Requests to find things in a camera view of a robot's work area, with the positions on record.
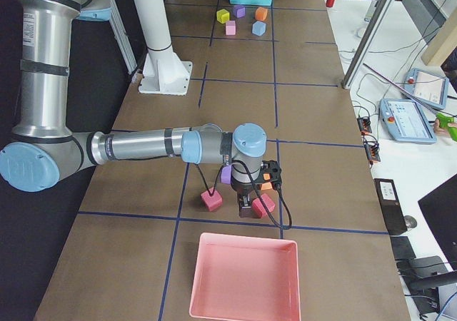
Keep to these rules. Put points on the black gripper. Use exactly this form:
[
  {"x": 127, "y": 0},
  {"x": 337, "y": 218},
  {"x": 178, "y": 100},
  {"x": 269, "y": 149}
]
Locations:
[{"x": 242, "y": 190}]

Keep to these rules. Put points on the light blue foam cube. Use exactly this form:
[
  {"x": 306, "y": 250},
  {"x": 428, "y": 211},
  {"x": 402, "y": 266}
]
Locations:
[{"x": 258, "y": 28}]

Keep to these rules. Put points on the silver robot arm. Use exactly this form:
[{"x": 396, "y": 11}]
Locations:
[{"x": 44, "y": 151}]

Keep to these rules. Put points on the orange foam cube near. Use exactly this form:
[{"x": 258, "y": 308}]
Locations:
[{"x": 266, "y": 185}]

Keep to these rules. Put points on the orange foam cube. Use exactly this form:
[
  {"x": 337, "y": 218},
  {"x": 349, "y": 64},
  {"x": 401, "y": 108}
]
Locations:
[
  {"x": 266, "y": 185},
  {"x": 261, "y": 14}
]

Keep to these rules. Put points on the purple foam cube near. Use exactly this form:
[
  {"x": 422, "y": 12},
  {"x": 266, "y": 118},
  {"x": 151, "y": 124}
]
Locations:
[{"x": 226, "y": 175}]

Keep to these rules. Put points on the purple foam cube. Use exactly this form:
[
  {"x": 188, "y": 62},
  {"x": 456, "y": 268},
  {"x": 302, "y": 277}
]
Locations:
[
  {"x": 226, "y": 175},
  {"x": 239, "y": 11}
]

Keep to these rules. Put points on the dark red foam cube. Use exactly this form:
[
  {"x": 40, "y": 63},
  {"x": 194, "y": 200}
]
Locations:
[{"x": 212, "y": 200}]

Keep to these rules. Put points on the pink plastic tray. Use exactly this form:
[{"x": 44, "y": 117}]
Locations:
[{"x": 245, "y": 278}]

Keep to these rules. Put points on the orange black connector near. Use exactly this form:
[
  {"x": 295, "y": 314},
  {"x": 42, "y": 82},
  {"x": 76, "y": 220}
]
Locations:
[{"x": 372, "y": 151}]

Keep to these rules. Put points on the orange black connector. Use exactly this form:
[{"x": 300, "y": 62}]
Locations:
[
  {"x": 364, "y": 124},
  {"x": 372, "y": 151}
]

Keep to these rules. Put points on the orange black connector far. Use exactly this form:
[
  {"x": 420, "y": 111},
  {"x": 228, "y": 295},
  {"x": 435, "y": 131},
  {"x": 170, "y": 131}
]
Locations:
[{"x": 364, "y": 124}]

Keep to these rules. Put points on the black power box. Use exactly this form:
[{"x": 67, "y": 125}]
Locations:
[{"x": 390, "y": 206}]

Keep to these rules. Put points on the pink foam cube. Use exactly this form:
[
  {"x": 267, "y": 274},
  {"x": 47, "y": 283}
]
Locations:
[{"x": 230, "y": 28}]

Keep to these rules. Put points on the near teach pendant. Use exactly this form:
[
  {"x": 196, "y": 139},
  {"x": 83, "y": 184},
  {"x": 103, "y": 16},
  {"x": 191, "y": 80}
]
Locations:
[{"x": 405, "y": 121}]

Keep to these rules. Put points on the teach pendant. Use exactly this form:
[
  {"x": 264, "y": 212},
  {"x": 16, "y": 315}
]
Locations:
[
  {"x": 405, "y": 121},
  {"x": 429, "y": 87}
]

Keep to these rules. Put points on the yellow foam cube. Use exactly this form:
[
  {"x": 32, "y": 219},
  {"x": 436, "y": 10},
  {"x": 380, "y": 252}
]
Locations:
[{"x": 222, "y": 16}]

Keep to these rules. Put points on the orange foam cube far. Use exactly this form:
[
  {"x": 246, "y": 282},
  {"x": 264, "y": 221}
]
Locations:
[{"x": 261, "y": 14}]

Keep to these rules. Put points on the purple foam cube far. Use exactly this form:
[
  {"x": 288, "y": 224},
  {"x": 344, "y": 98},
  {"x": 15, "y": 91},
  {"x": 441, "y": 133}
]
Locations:
[{"x": 239, "y": 11}]

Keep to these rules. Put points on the black monitor corner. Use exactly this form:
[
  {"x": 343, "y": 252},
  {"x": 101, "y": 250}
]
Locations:
[{"x": 439, "y": 210}]

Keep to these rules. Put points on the green handheld tool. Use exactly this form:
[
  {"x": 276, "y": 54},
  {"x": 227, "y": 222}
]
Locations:
[{"x": 445, "y": 124}]

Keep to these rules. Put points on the far teach pendant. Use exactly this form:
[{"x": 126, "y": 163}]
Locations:
[{"x": 429, "y": 87}]

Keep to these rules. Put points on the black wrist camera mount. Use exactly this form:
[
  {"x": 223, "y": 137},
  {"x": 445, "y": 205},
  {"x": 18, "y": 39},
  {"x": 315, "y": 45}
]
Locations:
[{"x": 272, "y": 167}]

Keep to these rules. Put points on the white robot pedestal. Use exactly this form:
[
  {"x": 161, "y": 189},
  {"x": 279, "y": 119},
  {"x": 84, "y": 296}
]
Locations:
[{"x": 164, "y": 72}]

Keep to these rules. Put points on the aluminium frame post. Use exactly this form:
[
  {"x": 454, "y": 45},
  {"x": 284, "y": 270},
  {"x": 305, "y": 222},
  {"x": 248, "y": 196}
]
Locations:
[{"x": 379, "y": 13}]

